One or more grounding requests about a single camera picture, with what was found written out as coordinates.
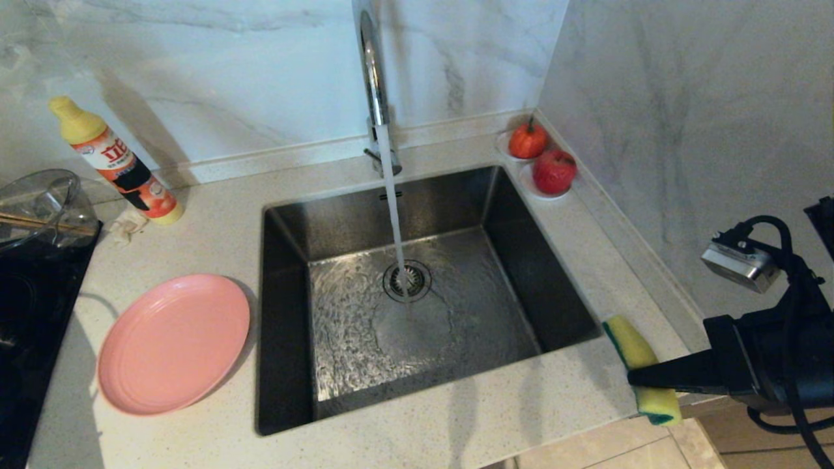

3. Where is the yellow sponge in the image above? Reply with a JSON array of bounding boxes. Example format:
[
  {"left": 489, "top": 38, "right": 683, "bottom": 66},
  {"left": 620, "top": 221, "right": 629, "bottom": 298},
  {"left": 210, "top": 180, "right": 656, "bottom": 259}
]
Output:
[{"left": 602, "top": 315, "right": 683, "bottom": 427}]

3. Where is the pink plate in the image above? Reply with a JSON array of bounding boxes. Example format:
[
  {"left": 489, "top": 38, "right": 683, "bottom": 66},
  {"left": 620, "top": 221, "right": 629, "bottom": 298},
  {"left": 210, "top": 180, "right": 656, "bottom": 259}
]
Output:
[{"left": 97, "top": 273, "right": 252, "bottom": 417}]

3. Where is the orange dish soap bottle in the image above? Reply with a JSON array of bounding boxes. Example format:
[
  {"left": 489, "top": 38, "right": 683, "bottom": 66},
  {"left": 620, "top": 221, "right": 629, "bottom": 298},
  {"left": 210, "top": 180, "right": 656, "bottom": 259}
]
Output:
[{"left": 49, "top": 96, "right": 186, "bottom": 227}]

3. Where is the wooden chopstick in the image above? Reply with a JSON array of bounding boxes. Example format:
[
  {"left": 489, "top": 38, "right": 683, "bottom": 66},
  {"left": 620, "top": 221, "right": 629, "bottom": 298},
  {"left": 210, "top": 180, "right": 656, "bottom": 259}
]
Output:
[
  {"left": 0, "top": 212, "right": 97, "bottom": 231},
  {"left": 0, "top": 216, "right": 100, "bottom": 236}
]

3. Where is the stainless steel sink basin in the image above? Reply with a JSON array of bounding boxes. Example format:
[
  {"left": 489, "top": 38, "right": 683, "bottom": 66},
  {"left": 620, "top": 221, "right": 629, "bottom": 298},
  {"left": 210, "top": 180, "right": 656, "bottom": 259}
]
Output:
[{"left": 256, "top": 166, "right": 603, "bottom": 436}]

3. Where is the light wooden cabinet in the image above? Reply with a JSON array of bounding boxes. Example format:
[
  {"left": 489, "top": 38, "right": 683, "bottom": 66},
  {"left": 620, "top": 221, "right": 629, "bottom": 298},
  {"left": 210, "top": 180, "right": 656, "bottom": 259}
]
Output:
[{"left": 652, "top": 394, "right": 834, "bottom": 469}]

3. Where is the red toy apple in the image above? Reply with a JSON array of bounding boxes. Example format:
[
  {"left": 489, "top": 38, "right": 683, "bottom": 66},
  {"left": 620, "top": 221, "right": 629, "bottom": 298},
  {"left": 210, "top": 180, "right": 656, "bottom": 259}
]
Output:
[{"left": 533, "top": 149, "right": 579, "bottom": 195}]

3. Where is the small white dish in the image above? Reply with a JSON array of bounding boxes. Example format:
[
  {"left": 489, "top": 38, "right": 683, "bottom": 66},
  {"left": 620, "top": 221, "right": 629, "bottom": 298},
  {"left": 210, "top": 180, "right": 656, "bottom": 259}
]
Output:
[
  {"left": 520, "top": 163, "right": 574, "bottom": 200},
  {"left": 496, "top": 132, "right": 549, "bottom": 163}
]

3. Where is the red toy tomato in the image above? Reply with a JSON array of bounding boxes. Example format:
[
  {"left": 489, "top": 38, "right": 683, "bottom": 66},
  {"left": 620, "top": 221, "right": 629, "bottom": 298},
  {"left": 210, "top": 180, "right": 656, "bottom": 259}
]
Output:
[{"left": 510, "top": 121, "right": 549, "bottom": 159}]

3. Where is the round metal drain strainer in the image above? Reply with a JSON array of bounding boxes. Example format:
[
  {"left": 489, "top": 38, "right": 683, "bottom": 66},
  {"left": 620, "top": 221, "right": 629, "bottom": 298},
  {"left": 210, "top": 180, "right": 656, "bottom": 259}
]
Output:
[{"left": 383, "top": 261, "right": 433, "bottom": 304}]

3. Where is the running water stream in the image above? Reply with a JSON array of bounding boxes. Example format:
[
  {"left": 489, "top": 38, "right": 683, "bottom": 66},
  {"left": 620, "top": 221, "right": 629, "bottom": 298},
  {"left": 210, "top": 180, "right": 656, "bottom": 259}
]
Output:
[{"left": 377, "top": 124, "right": 415, "bottom": 313}]

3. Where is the chrome gooseneck faucet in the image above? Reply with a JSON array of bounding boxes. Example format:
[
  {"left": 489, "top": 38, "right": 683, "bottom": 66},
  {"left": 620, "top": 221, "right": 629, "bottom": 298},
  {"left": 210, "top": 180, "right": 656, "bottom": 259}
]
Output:
[{"left": 352, "top": 0, "right": 402, "bottom": 178}]

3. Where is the clear glass cup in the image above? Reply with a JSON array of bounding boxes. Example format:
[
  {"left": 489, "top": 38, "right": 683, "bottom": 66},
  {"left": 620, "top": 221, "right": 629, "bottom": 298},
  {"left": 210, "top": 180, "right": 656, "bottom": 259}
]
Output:
[{"left": 38, "top": 179, "right": 102, "bottom": 249}]

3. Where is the black induction cooktop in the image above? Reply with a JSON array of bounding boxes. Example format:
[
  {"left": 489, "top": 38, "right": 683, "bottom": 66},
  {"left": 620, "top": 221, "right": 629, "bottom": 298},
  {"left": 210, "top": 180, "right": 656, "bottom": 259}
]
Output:
[{"left": 0, "top": 221, "right": 105, "bottom": 469}]

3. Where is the clear glass bowl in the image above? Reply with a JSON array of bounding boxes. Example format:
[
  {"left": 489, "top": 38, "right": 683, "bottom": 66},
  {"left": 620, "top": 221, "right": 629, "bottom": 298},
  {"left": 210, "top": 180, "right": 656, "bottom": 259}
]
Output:
[{"left": 0, "top": 169, "right": 84, "bottom": 256}]

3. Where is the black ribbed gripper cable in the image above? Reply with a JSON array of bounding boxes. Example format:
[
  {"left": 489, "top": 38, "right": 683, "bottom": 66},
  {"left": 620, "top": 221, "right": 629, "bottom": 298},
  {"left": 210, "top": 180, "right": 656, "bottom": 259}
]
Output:
[{"left": 747, "top": 405, "right": 834, "bottom": 436}]

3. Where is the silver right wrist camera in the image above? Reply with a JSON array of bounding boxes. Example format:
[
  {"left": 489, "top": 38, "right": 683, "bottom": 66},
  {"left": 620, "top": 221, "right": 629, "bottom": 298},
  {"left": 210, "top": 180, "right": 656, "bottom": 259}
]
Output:
[{"left": 700, "top": 237, "right": 782, "bottom": 294}]

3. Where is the black right camera cable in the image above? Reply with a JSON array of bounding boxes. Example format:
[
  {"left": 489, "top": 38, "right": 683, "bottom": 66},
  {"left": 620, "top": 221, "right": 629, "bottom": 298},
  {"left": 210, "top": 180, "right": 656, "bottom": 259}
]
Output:
[{"left": 715, "top": 215, "right": 834, "bottom": 469}]

